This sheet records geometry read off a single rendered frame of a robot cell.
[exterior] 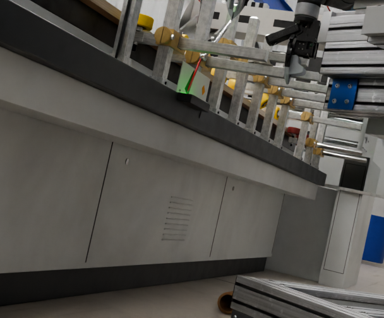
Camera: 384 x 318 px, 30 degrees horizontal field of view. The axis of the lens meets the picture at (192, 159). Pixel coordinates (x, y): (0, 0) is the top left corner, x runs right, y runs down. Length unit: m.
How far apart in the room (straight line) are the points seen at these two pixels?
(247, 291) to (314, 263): 3.00
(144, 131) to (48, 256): 0.46
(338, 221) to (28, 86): 3.42
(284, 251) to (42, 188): 3.09
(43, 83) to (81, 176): 0.67
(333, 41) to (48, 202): 0.92
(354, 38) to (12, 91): 0.93
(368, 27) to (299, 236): 3.24
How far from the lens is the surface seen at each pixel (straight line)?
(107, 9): 2.15
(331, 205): 4.90
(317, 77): 2.80
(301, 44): 2.31
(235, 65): 2.35
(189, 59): 2.34
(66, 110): 1.71
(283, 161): 3.55
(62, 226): 2.21
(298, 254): 4.93
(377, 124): 2.04
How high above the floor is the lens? 0.43
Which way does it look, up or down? 2 degrees up
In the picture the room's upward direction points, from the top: 12 degrees clockwise
